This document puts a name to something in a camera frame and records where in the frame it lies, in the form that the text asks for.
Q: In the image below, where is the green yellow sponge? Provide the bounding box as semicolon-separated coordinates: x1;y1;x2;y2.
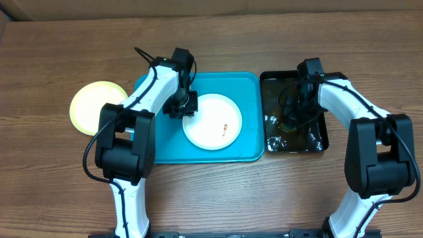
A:
279;121;297;133

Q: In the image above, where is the white plate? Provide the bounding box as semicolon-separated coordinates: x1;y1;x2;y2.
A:
182;94;243;150

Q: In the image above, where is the yellow plate with stain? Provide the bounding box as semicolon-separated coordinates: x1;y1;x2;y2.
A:
69;81;128;136

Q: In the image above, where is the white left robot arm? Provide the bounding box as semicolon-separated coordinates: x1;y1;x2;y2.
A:
86;48;198;237

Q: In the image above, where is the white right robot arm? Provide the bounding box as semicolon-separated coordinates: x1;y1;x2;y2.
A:
280;58;421;237

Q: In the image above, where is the black water tray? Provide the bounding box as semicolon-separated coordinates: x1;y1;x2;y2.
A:
260;70;329;153

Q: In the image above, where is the blue plastic tray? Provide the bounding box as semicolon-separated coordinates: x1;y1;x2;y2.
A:
155;72;265;164

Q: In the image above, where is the cardboard back panel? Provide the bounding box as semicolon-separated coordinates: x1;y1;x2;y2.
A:
1;0;422;21

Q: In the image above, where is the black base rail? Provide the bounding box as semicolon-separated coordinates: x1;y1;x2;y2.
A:
88;228;383;238

